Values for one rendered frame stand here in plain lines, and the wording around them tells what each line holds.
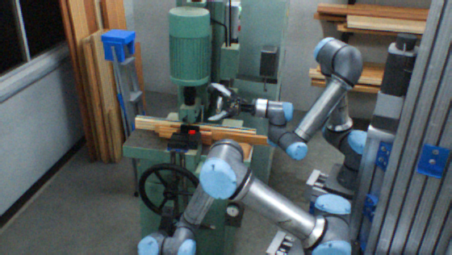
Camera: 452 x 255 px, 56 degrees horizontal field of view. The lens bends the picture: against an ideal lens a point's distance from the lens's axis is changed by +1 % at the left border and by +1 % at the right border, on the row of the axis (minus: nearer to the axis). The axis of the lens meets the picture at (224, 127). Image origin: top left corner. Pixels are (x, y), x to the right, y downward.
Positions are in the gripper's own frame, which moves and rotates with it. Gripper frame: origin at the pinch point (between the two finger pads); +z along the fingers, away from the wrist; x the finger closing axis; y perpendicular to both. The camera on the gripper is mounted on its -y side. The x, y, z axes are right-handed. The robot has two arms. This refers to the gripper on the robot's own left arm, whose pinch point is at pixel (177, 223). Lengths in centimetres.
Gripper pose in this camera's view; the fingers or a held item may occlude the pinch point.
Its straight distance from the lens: 188.0
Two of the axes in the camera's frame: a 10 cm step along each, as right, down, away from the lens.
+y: -0.8, 10.0, 0.0
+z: 1.9, 0.1, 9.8
